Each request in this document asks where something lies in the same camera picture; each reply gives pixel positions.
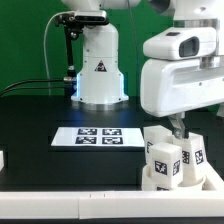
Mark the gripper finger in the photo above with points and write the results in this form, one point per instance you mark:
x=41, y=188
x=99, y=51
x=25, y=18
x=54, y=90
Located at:
x=180, y=131
x=220, y=111

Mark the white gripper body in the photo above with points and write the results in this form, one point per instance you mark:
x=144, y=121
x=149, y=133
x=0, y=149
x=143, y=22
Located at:
x=169, y=88

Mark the white round stool seat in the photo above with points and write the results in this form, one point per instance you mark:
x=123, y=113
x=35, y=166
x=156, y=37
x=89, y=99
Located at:
x=148, y=184

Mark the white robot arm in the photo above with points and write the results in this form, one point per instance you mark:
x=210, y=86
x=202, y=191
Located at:
x=197, y=33

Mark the white marker sheet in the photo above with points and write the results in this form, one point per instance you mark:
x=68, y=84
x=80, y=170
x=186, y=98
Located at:
x=95, y=136

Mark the white workspace border frame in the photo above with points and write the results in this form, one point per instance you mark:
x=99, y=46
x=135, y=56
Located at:
x=117, y=204

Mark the black camera on stand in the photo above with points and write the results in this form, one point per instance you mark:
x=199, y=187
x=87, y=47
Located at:
x=74, y=23

